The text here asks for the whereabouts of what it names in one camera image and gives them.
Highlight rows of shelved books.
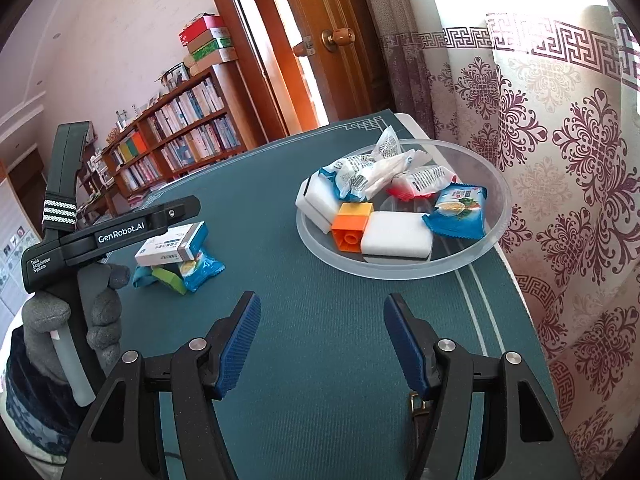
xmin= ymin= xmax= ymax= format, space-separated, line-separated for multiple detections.
xmin=107 ymin=77 xmax=241 ymax=201

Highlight large blue noodle snack packet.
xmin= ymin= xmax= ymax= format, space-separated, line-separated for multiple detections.
xmin=421 ymin=184 xmax=488 ymax=239

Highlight wooden door frame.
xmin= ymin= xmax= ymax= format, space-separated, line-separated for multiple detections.
xmin=200 ymin=0 xmax=321 ymax=147

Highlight green flat box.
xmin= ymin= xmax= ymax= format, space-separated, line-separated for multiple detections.
xmin=189 ymin=37 xmax=235 ymax=62

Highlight beige flat box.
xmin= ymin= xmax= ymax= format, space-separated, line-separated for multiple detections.
xmin=187 ymin=49 xmax=237 ymax=77

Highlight orange and yellow building block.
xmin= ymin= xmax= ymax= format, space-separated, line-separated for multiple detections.
xmin=331 ymin=201 xmax=376 ymax=252

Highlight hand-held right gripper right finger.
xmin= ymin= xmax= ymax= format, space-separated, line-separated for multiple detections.
xmin=383 ymin=292 xmax=583 ymax=480

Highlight small blue noodle snack packet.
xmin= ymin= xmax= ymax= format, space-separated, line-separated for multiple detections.
xmin=177 ymin=246 xmax=226 ymax=294

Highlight teal table mat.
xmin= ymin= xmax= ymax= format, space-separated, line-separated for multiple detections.
xmin=97 ymin=110 xmax=551 ymax=480

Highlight red and white snack packet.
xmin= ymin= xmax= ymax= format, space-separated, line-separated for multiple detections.
xmin=387 ymin=164 xmax=458 ymax=201

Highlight wooden bookshelf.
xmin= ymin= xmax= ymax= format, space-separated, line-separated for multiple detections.
xmin=75 ymin=62 xmax=246 ymax=216

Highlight picture frame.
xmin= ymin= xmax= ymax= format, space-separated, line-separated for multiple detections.
xmin=162 ymin=62 xmax=191 ymax=88

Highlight turquoise cloth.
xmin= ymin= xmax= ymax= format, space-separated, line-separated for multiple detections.
xmin=131 ymin=264 xmax=161 ymax=288

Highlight clear plastic bowl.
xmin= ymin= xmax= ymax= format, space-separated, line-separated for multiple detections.
xmin=296 ymin=138 xmax=512 ymax=280

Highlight red flat box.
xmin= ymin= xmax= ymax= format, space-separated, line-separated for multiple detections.
xmin=178 ymin=15 xmax=227 ymax=47

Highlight person's left forearm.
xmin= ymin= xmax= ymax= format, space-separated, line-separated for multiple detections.
xmin=0 ymin=327 xmax=88 ymax=466

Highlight brown strap with buckle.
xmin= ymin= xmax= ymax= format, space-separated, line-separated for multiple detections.
xmin=406 ymin=389 xmax=437 ymax=480

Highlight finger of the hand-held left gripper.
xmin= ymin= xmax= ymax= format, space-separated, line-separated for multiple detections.
xmin=150 ymin=196 xmax=202 ymax=233

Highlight wooden door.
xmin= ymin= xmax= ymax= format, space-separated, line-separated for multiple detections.
xmin=272 ymin=0 xmax=386 ymax=136

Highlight person's left hand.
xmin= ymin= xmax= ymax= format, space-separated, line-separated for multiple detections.
xmin=21 ymin=264 xmax=132 ymax=386

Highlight patterned curtain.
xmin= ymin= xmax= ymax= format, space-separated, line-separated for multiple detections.
xmin=350 ymin=0 xmax=640 ymax=480

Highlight white wardrobe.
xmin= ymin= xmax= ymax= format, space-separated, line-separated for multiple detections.
xmin=0 ymin=180 xmax=31 ymax=321

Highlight small cluttered wooden shelf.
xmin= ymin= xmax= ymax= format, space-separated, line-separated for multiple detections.
xmin=75 ymin=142 xmax=121 ymax=223

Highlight green block with blue dots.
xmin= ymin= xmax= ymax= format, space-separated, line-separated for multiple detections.
xmin=151 ymin=262 xmax=185 ymax=293

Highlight white sponge with black stripe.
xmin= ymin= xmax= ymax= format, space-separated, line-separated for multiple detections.
xmin=295 ymin=172 xmax=346 ymax=235
xmin=360 ymin=211 xmax=435 ymax=261

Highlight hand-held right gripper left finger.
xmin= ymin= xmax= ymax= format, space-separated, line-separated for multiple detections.
xmin=60 ymin=290 xmax=262 ymax=480

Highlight white medicine box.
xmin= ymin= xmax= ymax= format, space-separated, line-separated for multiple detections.
xmin=134 ymin=221 xmax=210 ymax=267

